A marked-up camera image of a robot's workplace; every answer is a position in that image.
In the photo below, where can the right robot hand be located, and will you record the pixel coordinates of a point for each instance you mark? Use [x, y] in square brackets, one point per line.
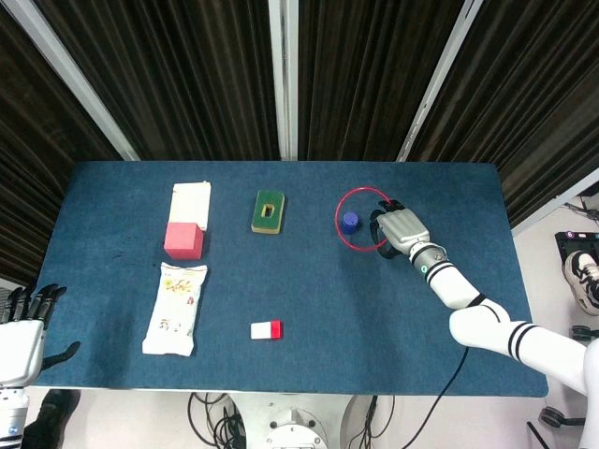
[403, 227]

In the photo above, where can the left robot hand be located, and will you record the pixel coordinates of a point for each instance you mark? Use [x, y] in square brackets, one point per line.
[21, 327]

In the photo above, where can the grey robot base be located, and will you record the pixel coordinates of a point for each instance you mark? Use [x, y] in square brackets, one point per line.
[292, 423]

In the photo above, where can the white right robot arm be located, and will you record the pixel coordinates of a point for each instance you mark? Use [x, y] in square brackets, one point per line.
[486, 308]

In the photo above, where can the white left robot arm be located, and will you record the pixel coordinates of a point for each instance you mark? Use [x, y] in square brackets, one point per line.
[11, 411]

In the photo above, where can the purple bottle cap peg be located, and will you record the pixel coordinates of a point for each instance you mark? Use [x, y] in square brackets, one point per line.
[350, 223]

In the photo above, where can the black shoe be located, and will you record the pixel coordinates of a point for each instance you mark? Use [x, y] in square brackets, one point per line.
[54, 418]

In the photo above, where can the blue table mat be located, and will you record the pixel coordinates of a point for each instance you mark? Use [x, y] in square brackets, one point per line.
[299, 280]

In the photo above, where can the green yellow sponge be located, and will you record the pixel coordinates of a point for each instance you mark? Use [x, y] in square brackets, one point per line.
[268, 212]

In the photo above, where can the white snack bag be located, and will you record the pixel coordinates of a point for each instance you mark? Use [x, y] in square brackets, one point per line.
[174, 308]

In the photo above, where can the white red small box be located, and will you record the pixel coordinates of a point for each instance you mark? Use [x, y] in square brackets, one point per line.
[267, 329]

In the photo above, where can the pink red cube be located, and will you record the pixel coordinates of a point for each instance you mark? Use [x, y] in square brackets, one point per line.
[183, 241]

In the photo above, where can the black white sneaker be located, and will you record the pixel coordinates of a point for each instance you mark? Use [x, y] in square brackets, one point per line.
[581, 278]

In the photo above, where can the white carton box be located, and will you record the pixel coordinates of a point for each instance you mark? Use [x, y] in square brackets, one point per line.
[189, 203]

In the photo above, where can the black office chair base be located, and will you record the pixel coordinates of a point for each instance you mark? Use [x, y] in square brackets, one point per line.
[559, 416]

